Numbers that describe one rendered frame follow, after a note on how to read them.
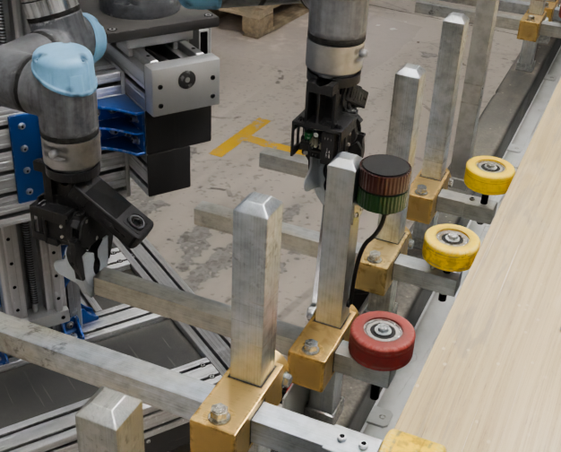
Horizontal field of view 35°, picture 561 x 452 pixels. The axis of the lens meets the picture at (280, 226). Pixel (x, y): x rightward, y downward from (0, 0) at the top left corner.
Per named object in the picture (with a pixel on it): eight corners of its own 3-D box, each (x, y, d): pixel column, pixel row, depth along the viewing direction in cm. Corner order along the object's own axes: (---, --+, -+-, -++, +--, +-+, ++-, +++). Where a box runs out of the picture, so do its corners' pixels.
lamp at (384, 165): (338, 319, 113) (352, 169, 102) (353, 296, 118) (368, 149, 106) (382, 332, 111) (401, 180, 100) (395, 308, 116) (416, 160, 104)
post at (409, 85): (363, 343, 147) (395, 67, 122) (370, 331, 150) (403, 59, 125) (384, 349, 146) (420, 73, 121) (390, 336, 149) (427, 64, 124)
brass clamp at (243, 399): (184, 454, 89) (183, 416, 86) (243, 373, 99) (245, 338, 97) (239, 475, 87) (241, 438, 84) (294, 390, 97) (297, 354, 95)
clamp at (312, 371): (285, 381, 113) (287, 351, 111) (324, 323, 124) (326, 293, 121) (326, 395, 112) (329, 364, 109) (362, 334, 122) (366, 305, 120)
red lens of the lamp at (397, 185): (350, 187, 103) (352, 170, 102) (367, 166, 108) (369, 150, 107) (401, 200, 101) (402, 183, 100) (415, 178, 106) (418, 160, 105)
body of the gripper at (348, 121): (287, 160, 121) (292, 76, 114) (311, 135, 128) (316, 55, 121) (340, 172, 118) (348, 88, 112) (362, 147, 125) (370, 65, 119)
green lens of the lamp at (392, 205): (349, 206, 104) (350, 189, 103) (366, 184, 109) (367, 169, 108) (398, 219, 102) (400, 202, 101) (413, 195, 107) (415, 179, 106)
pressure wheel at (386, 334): (334, 406, 113) (341, 334, 107) (355, 369, 120) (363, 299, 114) (394, 426, 111) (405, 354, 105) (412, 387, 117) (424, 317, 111)
